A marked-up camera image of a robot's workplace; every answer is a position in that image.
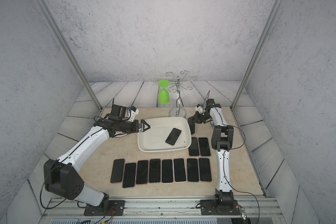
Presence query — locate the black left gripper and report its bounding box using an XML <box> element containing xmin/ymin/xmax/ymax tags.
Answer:
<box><xmin>118</xmin><ymin>119</ymin><xmax>151</xmax><ymax>134</ymax></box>

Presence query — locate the white plastic storage box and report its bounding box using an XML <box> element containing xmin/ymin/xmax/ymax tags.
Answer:
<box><xmin>138</xmin><ymin>117</ymin><xmax>191</xmax><ymax>153</ymax></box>

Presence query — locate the dark phone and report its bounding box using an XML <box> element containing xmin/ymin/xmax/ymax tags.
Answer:
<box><xmin>189</xmin><ymin>137</ymin><xmax>200</xmax><ymax>156</ymax></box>

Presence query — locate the black phone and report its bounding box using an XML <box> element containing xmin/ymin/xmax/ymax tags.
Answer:
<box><xmin>173</xmin><ymin>158</ymin><xmax>187</xmax><ymax>182</ymax></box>
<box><xmin>187</xmin><ymin>158</ymin><xmax>199</xmax><ymax>182</ymax></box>
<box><xmin>199</xmin><ymin>158</ymin><xmax>212</xmax><ymax>182</ymax></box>
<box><xmin>122</xmin><ymin>162</ymin><xmax>136</xmax><ymax>188</ymax></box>

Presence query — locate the phone with purple clear case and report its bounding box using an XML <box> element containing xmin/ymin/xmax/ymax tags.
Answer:
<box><xmin>110</xmin><ymin>159</ymin><xmax>125</xmax><ymax>183</ymax></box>

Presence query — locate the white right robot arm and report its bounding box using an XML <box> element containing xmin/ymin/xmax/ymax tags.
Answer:
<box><xmin>188</xmin><ymin>99</ymin><xmax>235</xmax><ymax>210</ymax></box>

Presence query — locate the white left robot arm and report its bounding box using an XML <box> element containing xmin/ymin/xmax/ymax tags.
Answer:
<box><xmin>42</xmin><ymin>117</ymin><xmax>151</xmax><ymax>212</ymax></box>

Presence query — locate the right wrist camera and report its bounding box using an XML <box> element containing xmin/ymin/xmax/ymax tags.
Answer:
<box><xmin>195</xmin><ymin>104</ymin><xmax>204</xmax><ymax>113</ymax></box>

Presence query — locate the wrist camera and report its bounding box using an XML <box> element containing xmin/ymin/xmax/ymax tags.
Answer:
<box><xmin>110</xmin><ymin>104</ymin><xmax>139</xmax><ymax>121</ymax></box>
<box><xmin>195</xmin><ymin>104</ymin><xmax>204</xmax><ymax>113</ymax></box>

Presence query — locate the silver wire glass rack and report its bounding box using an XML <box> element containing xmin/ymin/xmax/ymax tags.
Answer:
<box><xmin>165</xmin><ymin>70</ymin><xmax>197</xmax><ymax>118</ymax></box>

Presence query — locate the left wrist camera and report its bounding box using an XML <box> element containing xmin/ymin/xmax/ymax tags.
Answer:
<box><xmin>110</xmin><ymin>104</ymin><xmax>139</xmax><ymax>121</ymax></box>

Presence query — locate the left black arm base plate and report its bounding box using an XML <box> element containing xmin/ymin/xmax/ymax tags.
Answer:
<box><xmin>84</xmin><ymin>200</ymin><xmax>126</xmax><ymax>217</ymax></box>

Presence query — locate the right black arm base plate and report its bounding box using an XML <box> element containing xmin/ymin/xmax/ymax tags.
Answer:
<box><xmin>196</xmin><ymin>200</ymin><xmax>240</xmax><ymax>216</ymax></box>

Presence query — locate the aluminium rail front frame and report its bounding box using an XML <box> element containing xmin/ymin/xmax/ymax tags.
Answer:
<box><xmin>40</xmin><ymin>196</ymin><xmax>286</xmax><ymax>224</ymax></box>

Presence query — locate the right aluminium frame post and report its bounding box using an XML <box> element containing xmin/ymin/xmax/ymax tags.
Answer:
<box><xmin>231</xmin><ymin>0</ymin><xmax>283</xmax><ymax>111</ymax></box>

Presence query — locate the aluminium frame post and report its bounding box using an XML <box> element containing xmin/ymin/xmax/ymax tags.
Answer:
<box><xmin>35</xmin><ymin>0</ymin><xmax>103</xmax><ymax>111</ymax></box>
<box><xmin>231</xmin><ymin>0</ymin><xmax>283</xmax><ymax>111</ymax></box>

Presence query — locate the left aluminium frame post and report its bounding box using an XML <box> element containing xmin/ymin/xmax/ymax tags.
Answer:
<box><xmin>35</xmin><ymin>0</ymin><xmax>103</xmax><ymax>111</ymax></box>

